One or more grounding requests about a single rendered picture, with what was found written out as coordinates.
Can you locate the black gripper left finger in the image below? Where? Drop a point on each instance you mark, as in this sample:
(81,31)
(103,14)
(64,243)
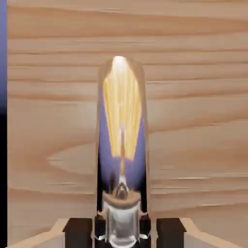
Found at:
(77,232)

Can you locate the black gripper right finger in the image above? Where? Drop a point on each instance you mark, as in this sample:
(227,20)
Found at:
(170,232)

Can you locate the light wood cabinet door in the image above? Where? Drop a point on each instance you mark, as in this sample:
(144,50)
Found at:
(193,96)

